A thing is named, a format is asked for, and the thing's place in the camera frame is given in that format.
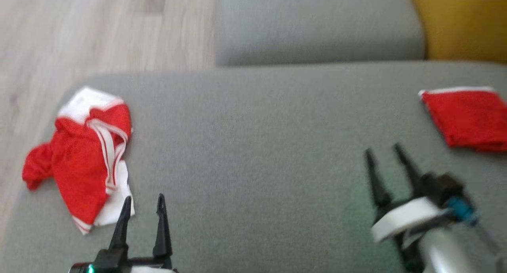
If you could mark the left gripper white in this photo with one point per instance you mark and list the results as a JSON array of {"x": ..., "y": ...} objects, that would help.
[{"x": 119, "y": 263}]

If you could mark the large grey sofa seat cushion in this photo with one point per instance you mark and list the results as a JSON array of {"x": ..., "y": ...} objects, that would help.
[{"x": 253, "y": 146}]

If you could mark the yellow sofa backrest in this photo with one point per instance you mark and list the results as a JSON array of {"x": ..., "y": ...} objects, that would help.
[{"x": 463, "y": 19}]

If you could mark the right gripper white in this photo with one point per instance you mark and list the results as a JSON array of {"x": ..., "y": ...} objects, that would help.
[{"x": 408, "y": 217}]

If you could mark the red and white shorts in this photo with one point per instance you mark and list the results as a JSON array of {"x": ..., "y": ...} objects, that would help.
[{"x": 75, "y": 174}]

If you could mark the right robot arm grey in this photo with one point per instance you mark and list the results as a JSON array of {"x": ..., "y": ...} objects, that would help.
[{"x": 443, "y": 253}]

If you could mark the red Bulls basketball jersey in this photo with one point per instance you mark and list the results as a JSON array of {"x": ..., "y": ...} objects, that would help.
[{"x": 471, "y": 118}]

